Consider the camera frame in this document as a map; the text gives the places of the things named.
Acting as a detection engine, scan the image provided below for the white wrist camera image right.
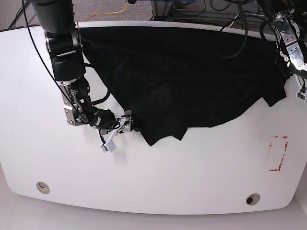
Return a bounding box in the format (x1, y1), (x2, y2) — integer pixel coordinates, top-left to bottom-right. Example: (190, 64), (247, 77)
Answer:
(296, 91), (307, 102)

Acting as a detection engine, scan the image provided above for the right table grommet hole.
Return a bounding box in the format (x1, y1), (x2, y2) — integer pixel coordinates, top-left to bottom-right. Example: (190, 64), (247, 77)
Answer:
(246, 193), (260, 206)

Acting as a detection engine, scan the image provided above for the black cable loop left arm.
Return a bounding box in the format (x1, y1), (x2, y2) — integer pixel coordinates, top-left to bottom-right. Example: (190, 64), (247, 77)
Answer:
(215, 0), (249, 59)

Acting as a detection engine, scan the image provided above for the aluminium frame stand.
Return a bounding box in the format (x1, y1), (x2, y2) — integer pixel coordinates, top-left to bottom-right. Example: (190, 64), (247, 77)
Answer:
(150, 0), (174, 21)

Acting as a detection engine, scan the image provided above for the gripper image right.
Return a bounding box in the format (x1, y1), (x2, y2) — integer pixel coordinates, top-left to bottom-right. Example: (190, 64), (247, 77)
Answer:
(289, 70), (307, 92)

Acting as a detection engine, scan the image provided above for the black t-shirt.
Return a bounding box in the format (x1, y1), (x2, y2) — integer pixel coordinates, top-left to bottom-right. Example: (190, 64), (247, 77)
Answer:
(80, 26), (292, 145)

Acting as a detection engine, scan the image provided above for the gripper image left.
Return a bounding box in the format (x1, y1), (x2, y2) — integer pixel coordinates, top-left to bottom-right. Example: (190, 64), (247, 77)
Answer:
(94, 109), (143, 144)

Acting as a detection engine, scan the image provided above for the red tape rectangle marking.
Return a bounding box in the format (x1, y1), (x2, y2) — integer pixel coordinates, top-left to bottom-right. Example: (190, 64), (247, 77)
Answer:
(267, 136), (288, 172)

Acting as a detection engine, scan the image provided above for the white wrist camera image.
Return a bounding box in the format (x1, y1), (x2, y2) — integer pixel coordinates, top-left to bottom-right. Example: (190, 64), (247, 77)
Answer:
(100, 141), (116, 153)
(296, 91), (307, 102)

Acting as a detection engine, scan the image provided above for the left table grommet hole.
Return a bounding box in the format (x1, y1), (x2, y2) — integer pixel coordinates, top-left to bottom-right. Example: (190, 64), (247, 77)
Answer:
(36, 182), (50, 194)

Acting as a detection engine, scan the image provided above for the table grommet hole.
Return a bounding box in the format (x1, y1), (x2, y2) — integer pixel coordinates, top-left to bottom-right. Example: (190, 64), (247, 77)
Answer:
(246, 193), (260, 206)
(36, 182), (50, 194)

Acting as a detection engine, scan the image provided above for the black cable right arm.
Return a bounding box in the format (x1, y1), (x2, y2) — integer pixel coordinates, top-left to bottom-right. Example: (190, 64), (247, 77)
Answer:
(83, 63), (111, 106)

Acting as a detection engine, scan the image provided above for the yellow cable on floor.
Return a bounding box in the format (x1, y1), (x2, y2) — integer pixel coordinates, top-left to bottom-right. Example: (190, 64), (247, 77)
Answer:
(83, 1), (128, 22)

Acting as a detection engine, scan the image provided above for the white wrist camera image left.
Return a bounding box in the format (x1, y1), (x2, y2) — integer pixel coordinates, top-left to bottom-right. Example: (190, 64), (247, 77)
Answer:
(100, 141), (116, 153)

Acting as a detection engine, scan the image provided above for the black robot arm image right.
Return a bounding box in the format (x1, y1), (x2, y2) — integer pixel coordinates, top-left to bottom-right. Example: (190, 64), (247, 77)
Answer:
(257, 0), (307, 99)

